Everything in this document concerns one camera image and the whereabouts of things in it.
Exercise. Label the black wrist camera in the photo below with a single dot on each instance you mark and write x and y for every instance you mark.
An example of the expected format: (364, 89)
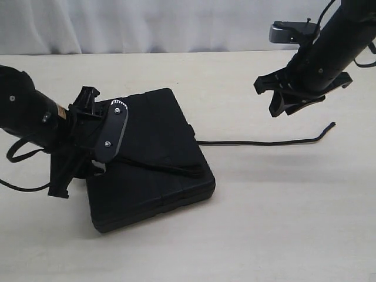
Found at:
(292, 32)
(111, 134)

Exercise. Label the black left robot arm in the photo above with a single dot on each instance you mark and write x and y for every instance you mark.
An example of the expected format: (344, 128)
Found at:
(42, 125)

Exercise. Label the black plastic carry case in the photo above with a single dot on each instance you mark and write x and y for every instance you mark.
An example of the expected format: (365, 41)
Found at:
(169, 170)

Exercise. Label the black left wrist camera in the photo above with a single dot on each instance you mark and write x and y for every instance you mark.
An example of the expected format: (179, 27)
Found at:
(111, 134)

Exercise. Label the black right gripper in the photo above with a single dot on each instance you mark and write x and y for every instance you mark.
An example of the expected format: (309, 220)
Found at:
(285, 92)

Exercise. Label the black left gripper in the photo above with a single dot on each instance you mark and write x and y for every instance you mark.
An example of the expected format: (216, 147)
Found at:
(73, 158)

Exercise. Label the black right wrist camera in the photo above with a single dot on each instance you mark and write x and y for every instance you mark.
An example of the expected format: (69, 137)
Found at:
(292, 32)

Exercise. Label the white backdrop curtain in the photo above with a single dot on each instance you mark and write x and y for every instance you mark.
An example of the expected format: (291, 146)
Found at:
(76, 27)

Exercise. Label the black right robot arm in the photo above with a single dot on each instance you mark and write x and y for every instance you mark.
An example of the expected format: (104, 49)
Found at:
(319, 65)

